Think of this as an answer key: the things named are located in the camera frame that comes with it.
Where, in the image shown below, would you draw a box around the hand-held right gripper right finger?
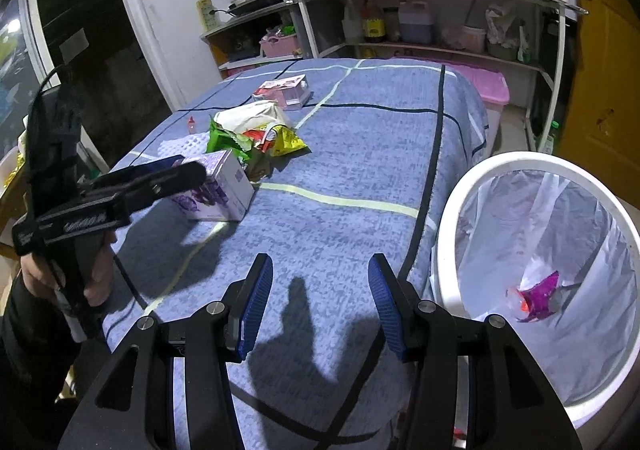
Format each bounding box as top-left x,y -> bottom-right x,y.
367,253 -> 583,450

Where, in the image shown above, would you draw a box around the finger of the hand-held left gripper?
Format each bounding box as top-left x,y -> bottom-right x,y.
116,162 -> 209,227
92,155 -> 187,196

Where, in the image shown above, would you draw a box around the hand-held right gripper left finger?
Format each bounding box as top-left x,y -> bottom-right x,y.
57,253 -> 275,450

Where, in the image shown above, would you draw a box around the purple carton box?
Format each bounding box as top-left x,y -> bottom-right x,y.
167,149 -> 256,222

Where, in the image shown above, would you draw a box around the green snack packet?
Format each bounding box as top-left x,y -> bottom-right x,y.
206,115 -> 273,181

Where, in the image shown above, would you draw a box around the white round bin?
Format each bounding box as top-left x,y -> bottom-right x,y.
431,151 -> 640,431

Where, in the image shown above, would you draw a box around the white green packet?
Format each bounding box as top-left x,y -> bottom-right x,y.
214,99 -> 292,131

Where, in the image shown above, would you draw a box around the yellow snack packet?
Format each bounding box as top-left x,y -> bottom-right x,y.
260,123 -> 308,158

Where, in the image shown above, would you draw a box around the person's left forearm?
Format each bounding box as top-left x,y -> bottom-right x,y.
0,275 -> 108,436

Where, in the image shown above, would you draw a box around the person's left hand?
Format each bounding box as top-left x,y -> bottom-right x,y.
20,244 -> 115,308

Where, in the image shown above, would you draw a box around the red clip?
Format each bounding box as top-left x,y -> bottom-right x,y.
242,126 -> 281,151

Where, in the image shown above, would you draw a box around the blue checked blanket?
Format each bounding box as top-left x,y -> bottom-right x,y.
102,58 -> 488,450

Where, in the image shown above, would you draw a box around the small red white box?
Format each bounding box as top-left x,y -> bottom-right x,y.
252,74 -> 308,111

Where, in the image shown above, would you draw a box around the purple foil wrapper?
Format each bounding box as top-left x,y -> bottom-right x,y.
506,270 -> 563,323

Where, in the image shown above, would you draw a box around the yellow power strip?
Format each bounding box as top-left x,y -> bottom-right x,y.
196,0 -> 221,31

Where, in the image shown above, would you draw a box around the pink plastic basket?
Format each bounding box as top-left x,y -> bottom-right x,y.
259,28 -> 303,58

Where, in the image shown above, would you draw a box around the white bin liner bag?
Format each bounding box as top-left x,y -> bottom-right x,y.
452,169 -> 636,411

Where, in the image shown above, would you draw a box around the small white metal shelf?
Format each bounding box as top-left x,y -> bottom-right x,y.
200,0 -> 301,81

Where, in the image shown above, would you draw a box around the black induction cooker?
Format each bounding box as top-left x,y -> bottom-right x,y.
227,0 -> 288,14

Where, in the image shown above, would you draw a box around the green glass bottle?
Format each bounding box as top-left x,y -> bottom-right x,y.
542,120 -> 560,156

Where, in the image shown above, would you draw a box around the pink lidded storage box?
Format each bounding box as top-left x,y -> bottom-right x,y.
440,61 -> 510,153

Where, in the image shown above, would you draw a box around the large soy sauce bottle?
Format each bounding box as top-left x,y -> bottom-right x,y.
362,0 -> 387,44

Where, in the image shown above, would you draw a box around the translucent food container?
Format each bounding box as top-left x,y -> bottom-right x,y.
440,25 -> 487,54

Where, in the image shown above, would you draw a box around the purple liquid jug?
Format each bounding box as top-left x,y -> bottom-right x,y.
397,0 -> 433,44

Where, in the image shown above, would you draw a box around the crumpled plastic bags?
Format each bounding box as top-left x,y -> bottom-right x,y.
485,3 -> 531,62

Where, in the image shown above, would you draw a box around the yellow wooden door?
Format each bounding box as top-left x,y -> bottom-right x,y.
557,0 -> 640,211

